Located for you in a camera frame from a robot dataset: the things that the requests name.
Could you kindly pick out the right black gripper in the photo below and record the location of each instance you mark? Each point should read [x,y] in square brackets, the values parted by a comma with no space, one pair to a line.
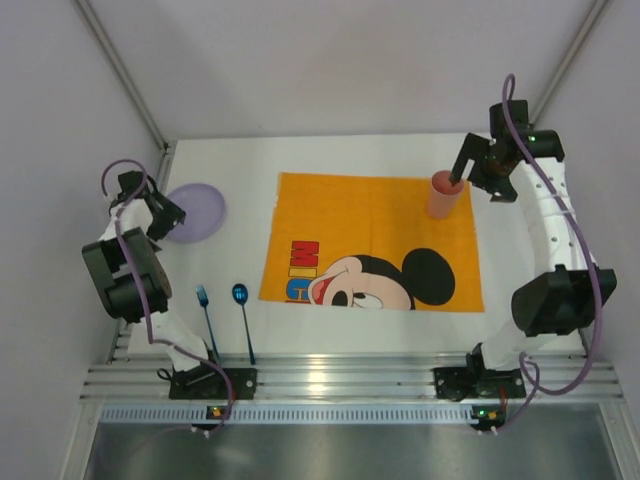
[480,163]

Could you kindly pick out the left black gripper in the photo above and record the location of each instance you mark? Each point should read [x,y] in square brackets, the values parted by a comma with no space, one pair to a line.
[166,218]

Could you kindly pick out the purple plastic plate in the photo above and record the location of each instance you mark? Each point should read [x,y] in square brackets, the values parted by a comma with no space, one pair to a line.
[205,209]

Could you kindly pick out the pink plastic cup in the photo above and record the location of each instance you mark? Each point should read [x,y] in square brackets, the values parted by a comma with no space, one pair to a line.
[443,195]

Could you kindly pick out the blue metal spoon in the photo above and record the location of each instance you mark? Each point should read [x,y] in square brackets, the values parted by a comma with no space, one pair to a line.
[240,295]

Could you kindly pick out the orange cartoon mouse placemat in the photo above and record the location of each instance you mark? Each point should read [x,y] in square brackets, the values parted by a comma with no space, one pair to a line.
[368,242]

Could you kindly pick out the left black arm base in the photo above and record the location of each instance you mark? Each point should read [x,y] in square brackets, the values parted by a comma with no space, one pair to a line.
[204,383]

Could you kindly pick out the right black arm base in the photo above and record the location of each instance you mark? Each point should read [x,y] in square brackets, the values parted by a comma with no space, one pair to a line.
[475,381]

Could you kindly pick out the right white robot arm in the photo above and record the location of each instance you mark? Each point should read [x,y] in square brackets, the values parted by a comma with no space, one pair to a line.
[520,164]

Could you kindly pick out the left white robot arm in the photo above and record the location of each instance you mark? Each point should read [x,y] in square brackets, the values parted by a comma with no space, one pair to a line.
[128,276]

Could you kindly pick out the blue metal fork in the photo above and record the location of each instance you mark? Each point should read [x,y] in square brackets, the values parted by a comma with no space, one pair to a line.
[204,303]

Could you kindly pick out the left aluminium frame post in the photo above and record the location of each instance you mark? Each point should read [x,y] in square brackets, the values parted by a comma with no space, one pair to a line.
[112,56]

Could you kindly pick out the aluminium frame post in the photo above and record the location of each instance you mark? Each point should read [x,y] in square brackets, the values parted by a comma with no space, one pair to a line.
[555,41]
[112,56]

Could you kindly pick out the aluminium mounting rail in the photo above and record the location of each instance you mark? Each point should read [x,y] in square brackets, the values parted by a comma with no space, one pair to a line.
[333,378]

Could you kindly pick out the right aluminium frame post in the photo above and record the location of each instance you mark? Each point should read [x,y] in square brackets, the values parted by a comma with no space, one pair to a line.
[555,41]

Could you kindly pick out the perforated cable tray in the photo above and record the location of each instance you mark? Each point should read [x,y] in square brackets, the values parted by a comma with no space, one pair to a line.
[300,414]

